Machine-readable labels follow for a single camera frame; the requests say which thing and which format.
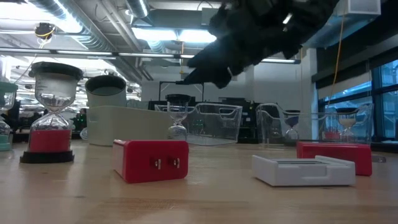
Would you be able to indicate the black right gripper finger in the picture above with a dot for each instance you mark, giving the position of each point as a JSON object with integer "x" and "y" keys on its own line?
{"x": 208, "y": 59}
{"x": 211, "y": 77}

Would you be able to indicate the small black-capped clear hourglass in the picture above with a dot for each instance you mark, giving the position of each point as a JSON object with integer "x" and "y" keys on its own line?
{"x": 177, "y": 119}

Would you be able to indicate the red wall charger block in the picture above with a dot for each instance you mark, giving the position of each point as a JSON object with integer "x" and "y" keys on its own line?
{"x": 334, "y": 155}
{"x": 149, "y": 160}

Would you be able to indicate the hourglass with white sand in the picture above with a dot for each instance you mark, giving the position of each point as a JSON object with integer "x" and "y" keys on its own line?
{"x": 346, "y": 121}

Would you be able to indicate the white plastic box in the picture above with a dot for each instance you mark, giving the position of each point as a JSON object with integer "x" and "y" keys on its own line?
{"x": 303, "y": 172}

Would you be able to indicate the hourglass with red sand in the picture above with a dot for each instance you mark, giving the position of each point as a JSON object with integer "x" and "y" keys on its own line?
{"x": 49, "y": 141}

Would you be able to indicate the hourglass with mint green caps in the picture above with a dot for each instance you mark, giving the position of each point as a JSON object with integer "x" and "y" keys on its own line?
{"x": 4, "y": 143}

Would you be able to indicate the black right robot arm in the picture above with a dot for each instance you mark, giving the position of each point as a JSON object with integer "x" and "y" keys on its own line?
{"x": 317, "y": 12}

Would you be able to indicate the grey ceiling box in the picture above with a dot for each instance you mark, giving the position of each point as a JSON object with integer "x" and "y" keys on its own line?
{"x": 206, "y": 17}

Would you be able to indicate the clear plastic storage bin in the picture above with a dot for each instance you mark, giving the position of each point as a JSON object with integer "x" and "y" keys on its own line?
{"x": 217, "y": 127}
{"x": 314, "y": 127}

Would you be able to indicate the long ceiling light strip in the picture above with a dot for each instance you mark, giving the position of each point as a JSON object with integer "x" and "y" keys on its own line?
{"x": 146, "y": 55}

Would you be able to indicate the white opaque storage bin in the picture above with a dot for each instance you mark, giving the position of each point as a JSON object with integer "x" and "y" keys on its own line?
{"x": 130, "y": 126}

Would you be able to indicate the white cylinder cup dark rim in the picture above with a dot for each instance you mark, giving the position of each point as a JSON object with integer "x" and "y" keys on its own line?
{"x": 105, "y": 90}

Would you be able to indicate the white ceiling air unit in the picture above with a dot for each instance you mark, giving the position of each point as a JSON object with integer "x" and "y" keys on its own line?
{"x": 360, "y": 6}

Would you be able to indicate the person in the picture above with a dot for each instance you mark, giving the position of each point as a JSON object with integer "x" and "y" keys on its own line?
{"x": 81, "y": 118}

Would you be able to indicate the white striped rounded object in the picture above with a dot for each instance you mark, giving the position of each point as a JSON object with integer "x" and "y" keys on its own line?
{"x": 83, "y": 133}

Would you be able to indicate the dark-framed window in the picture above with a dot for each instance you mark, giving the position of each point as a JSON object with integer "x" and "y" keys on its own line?
{"x": 385, "y": 102}

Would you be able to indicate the black metal frame rig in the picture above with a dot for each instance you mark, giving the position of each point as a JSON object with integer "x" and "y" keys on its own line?
{"x": 168, "y": 82}

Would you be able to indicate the silver round ceiling duct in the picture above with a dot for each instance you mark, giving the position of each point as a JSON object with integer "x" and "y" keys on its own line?
{"x": 136, "y": 7}

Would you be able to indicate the large corrugated silver duct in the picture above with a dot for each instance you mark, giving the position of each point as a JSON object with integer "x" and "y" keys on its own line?
{"x": 77, "y": 31}

